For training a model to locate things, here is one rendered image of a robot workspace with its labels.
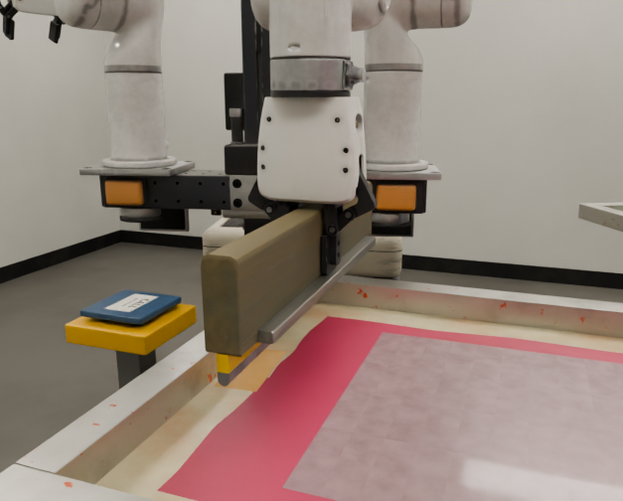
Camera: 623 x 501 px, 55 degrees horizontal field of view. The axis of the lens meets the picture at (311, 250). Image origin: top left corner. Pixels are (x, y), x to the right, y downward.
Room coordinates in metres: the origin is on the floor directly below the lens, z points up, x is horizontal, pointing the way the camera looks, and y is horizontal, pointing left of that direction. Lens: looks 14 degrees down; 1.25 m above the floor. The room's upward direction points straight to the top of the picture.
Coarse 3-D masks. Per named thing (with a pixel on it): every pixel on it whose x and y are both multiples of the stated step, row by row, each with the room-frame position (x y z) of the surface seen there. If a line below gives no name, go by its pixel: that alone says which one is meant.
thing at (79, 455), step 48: (336, 288) 0.83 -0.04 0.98; (384, 288) 0.81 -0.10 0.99; (432, 288) 0.80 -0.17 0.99; (144, 384) 0.51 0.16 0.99; (192, 384) 0.55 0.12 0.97; (96, 432) 0.42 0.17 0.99; (144, 432) 0.47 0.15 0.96; (0, 480) 0.36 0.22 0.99; (48, 480) 0.36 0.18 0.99; (96, 480) 0.41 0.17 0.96
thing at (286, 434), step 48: (288, 384) 0.58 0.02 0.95; (240, 432) 0.48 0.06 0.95; (288, 432) 0.48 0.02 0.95; (336, 432) 0.48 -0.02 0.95; (384, 432) 0.48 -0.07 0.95; (432, 432) 0.48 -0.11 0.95; (480, 432) 0.48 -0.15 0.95; (528, 432) 0.48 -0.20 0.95; (576, 432) 0.48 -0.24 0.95; (192, 480) 0.41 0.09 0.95; (240, 480) 0.41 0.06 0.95; (288, 480) 0.41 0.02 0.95; (336, 480) 0.41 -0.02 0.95; (384, 480) 0.41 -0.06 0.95; (432, 480) 0.41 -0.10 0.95; (480, 480) 0.41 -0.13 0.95; (528, 480) 0.41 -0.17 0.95; (576, 480) 0.41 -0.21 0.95
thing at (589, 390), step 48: (336, 336) 0.71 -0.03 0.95; (384, 336) 0.71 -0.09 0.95; (432, 336) 0.71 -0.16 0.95; (480, 336) 0.71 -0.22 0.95; (336, 384) 0.58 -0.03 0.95; (384, 384) 0.58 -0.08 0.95; (432, 384) 0.58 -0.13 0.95; (480, 384) 0.58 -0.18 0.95; (528, 384) 0.58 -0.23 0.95; (576, 384) 0.58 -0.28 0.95
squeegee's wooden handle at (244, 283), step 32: (288, 224) 0.50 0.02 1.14; (320, 224) 0.56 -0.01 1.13; (352, 224) 0.66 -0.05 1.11; (224, 256) 0.40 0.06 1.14; (256, 256) 0.42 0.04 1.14; (288, 256) 0.48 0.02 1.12; (320, 256) 0.56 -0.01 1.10; (224, 288) 0.40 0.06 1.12; (256, 288) 0.42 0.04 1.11; (288, 288) 0.48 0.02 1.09; (224, 320) 0.40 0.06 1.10; (256, 320) 0.42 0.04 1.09; (224, 352) 0.40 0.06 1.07
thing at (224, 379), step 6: (258, 348) 0.45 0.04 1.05; (264, 348) 0.46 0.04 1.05; (252, 354) 0.44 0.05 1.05; (258, 354) 0.45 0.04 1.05; (246, 360) 0.43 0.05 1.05; (252, 360) 0.44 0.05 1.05; (240, 366) 0.42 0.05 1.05; (246, 366) 0.43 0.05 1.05; (234, 372) 0.41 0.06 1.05; (240, 372) 0.42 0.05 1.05; (222, 378) 0.40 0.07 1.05; (228, 378) 0.40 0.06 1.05; (234, 378) 0.41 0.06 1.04; (222, 384) 0.40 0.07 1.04; (228, 384) 0.40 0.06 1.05
